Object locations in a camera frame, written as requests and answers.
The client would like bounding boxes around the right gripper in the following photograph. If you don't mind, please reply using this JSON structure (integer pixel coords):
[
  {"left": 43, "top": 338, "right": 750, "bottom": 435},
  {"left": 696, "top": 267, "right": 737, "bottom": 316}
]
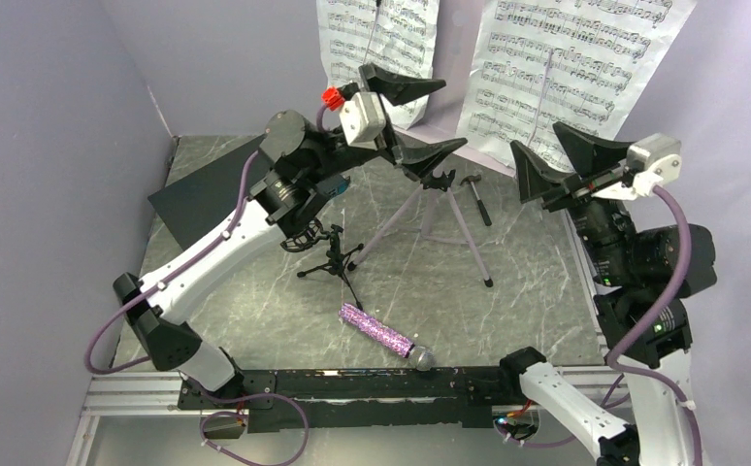
[{"left": 508, "top": 118, "right": 635, "bottom": 283}]

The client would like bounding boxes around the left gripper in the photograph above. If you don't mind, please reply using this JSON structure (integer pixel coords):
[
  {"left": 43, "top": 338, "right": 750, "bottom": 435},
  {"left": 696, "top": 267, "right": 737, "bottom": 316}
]
[{"left": 303, "top": 65, "right": 467, "bottom": 186}]

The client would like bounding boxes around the sheet music top page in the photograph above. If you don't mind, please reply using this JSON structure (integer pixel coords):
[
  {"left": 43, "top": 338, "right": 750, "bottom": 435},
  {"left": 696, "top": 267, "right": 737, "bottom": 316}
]
[{"left": 314, "top": 0, "right": 442, "bottom": 130}]

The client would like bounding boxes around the sheet music page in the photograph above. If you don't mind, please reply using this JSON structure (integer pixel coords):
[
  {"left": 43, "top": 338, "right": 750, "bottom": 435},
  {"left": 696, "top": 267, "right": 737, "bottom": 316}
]
[
  {"left": 314, "top": 0, "right": 442, "bottom": 130},
  {"left": 457, "top": 0, "right": 696, "bottom": 172}
]

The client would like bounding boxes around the lilac perforated music stand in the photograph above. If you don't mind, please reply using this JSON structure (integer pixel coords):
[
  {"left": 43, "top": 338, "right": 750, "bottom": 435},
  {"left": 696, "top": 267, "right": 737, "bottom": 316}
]
[{"left": 346, "top": 0, "right": 518, "bottom": 288}]

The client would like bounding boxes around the black tripod microphone stand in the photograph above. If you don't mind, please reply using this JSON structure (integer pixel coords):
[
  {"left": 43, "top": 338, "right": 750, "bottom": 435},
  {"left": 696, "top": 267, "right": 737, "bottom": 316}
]
[{"left": 279, "top": 218, "right": 367, "bottom": 310}]

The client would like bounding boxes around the purple glitter microphone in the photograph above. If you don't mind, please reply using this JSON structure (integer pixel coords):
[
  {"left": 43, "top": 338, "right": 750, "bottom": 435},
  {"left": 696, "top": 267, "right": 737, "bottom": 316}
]
[{"left": 338, "top": 303, "right": 435, "bottom": 371}]

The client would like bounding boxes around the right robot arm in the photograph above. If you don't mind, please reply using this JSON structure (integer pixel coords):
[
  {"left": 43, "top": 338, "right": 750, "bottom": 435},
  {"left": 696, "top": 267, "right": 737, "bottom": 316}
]
[{"left": 498, "top": 122, "right": 717, "bottom": 465}]

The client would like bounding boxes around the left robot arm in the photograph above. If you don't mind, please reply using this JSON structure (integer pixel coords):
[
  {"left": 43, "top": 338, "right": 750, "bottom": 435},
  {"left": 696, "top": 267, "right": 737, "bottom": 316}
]
[{"left": 114, "top": 63, "right": 465, "bottom": 408}]

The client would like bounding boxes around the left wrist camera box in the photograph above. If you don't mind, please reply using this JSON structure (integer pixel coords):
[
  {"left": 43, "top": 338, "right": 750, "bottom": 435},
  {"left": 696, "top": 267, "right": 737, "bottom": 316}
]
[{"left": 322, "top": 87, "right": 387, "bottom": 150}]

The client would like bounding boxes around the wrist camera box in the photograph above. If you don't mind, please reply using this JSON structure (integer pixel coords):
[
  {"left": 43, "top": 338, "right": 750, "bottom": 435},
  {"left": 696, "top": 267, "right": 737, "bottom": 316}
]
[
  {"left": 593, "top": 133, "right": 682, "bottom": 201},
  {"left": 322, "top": 87, "right": 387, "bottom": 150}
]

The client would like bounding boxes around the black handled hammer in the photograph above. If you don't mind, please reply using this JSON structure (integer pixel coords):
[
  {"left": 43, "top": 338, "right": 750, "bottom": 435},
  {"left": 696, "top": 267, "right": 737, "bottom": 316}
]
[{"left": 460, "top": 174, "right": 493, "bottom": 226}]

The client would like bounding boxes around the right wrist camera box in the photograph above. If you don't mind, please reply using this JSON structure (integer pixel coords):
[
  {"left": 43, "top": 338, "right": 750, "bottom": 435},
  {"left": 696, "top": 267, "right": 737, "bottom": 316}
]
[{"left": 593, "top": 133, "right": 682, "bottom": 201}]

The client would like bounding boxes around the black network switch box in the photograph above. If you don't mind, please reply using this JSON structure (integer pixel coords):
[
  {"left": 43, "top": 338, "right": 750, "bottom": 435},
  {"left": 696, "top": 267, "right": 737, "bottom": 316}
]
[{"left": 147, "top": 136, "right": 263, "bottom": 250}]

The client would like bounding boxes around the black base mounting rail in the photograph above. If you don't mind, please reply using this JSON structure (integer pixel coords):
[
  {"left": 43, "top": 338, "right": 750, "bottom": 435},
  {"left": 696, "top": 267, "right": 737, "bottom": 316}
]
[{"left": 177, "top": 366, "right": 526, "bottom": 433}]

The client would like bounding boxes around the aluminium frame rail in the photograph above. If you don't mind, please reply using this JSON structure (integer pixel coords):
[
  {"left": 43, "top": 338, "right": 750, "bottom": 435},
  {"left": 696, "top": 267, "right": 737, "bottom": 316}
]
[{"left": 82, "top": 372, "right": 182, "bottom": 416}]

